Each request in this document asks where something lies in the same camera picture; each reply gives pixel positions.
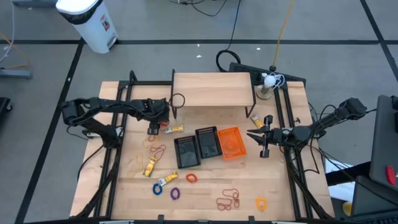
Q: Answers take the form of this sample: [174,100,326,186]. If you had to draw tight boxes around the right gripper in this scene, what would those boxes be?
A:
[247,114,295,159]

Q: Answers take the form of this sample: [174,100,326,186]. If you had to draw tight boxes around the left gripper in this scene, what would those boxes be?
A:
[143,98,171,135]

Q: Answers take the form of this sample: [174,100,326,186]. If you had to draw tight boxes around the yellow coil wristband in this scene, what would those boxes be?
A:
[255,197,268,212]

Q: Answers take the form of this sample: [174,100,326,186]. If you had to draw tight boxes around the orange plastic basket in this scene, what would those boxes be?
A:
[216,126,248,161]

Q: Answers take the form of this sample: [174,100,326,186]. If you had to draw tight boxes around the black plastic basket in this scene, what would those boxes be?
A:
[195,125,223,160]
[173,134,202,170]

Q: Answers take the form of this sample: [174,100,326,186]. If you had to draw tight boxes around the wooden shelf riser black legs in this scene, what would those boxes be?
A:
[169,68,257,119]

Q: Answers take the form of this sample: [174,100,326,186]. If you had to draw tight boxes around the white bulb lamp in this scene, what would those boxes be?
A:
[255,73,285,100]

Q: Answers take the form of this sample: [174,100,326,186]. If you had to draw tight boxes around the black stand bar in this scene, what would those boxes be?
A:
[325,161,373,187]

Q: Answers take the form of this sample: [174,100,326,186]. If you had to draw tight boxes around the white trash bin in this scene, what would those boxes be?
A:
[55,0,119,55]

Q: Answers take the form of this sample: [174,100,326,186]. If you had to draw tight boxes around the yellow object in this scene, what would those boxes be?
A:
[342,201,354,217]

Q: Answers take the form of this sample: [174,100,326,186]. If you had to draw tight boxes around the grey equipment cart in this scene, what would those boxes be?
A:
[369,95,398,191]

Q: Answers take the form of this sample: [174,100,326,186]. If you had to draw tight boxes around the dark grey box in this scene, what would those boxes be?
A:
[350,175,398,224]

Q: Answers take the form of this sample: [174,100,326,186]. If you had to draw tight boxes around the grey table foot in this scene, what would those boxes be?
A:
[0,68,33,80]

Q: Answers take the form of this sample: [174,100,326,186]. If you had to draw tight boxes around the black object on floor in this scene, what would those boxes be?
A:
[0,96,14,126]

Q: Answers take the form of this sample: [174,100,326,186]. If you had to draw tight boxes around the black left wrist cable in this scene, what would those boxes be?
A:
[170,92,187,110]

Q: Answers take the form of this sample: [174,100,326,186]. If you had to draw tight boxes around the black aluminium table frame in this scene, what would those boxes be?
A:
[73,70,335,222]

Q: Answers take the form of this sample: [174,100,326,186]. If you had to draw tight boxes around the black looped floor cable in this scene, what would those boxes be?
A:
[215,0,243,73]

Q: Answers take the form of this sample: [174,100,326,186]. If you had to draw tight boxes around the black arm base cable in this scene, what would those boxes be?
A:
[76,144,105,181]

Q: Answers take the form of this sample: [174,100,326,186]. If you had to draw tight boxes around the yellow cable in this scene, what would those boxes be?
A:
[269,0,295,72]

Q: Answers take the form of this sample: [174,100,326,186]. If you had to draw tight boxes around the red handle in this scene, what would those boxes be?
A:
[386,165,397,187]

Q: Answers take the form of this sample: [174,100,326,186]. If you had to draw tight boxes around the orange floor cable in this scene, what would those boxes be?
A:
[0,32,31,70]

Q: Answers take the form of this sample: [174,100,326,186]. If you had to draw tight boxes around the white floor cable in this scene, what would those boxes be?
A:
[0,0,16,63]

